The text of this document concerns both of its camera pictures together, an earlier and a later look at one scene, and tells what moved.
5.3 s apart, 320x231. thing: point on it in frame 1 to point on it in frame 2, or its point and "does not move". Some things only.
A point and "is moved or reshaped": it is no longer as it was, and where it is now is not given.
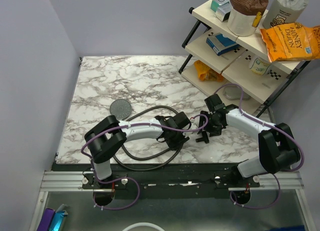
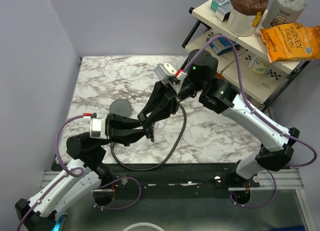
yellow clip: (256, 19) does not move
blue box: (221, 44) does not move
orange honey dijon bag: (292, 42) does not move
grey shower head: (121, 109) does not move
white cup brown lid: (244, 6) does not move
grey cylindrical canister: (287, 8) does not move
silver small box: (223, 12) does not move
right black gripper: (215, 131) to (163, 102)
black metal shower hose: (150, 169) is moved or reshaped
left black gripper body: (176, 140) to (109, 126)
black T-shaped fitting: (205, 138) is moved or reshaped
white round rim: (152, 225) does not move
